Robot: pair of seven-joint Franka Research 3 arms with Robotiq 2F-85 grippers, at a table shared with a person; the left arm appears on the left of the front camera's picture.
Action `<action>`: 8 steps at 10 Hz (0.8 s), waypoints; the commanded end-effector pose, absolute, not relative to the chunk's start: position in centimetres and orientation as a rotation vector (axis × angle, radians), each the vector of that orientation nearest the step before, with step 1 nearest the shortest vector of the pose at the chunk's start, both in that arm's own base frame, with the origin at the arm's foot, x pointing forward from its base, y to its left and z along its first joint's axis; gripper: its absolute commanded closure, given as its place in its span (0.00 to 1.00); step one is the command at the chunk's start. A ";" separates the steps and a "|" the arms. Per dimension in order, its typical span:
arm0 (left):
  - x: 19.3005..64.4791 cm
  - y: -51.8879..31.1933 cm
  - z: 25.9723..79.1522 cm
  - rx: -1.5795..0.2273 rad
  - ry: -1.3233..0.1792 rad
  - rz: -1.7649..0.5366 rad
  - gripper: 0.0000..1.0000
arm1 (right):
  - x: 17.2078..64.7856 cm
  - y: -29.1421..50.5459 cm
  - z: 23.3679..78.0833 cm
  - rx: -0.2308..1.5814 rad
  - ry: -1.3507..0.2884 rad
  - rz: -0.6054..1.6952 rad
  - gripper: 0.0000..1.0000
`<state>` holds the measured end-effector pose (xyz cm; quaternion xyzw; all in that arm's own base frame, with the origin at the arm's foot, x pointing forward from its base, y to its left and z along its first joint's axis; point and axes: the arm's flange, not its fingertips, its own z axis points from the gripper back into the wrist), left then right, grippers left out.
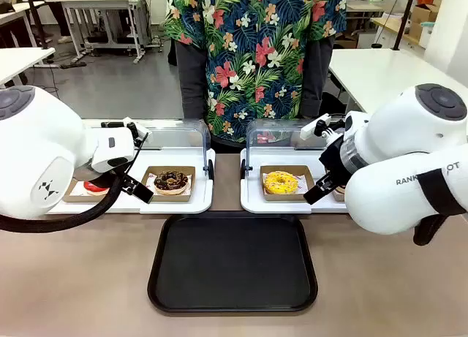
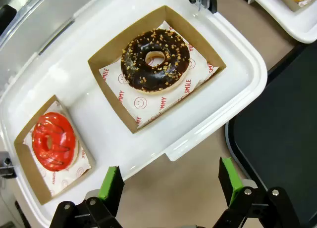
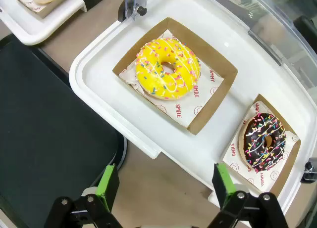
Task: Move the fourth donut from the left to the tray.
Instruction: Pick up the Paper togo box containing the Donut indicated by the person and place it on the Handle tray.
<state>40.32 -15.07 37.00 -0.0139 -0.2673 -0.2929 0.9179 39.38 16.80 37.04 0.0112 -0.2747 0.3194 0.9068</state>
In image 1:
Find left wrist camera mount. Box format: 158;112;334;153
100;116;153;148

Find red glazed donut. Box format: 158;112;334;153
83;179;111;197

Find large white table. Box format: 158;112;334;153
328;48;468;116

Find black stand pole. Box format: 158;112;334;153
392;0;418;52

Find cardboard boxes stack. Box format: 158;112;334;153
408;0;445;38

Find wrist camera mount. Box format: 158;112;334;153
299;113;347;141
100;116;153;148

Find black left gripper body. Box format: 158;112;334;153
74;162;124;187

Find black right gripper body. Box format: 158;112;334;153
318;134;352;184

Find yellow sprinkled donut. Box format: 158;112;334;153
263;170;299;196

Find person in floral shirt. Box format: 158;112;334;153
162;0;347;154

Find background person in black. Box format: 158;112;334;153
45;0;73;45

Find black plastic serving tray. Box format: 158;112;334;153
146;213;319;314

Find black strap on arm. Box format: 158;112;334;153
412;167;467;247

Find grey desk with metal legs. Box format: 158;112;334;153
44;0;154;64

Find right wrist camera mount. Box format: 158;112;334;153
299;113;347;141

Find chocolate sprinkled donut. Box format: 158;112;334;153
153;170;190;197

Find white side table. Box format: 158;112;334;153
0;47;56;88

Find white display case clear lid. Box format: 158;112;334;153
46;118;215;215
239;118;352;215

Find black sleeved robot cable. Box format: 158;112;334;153
0;132;150;234

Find person's left forearm dark sleeve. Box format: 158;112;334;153
301;35;336;119

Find person's right forearm dark sleeve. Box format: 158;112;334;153
174;39;209;121

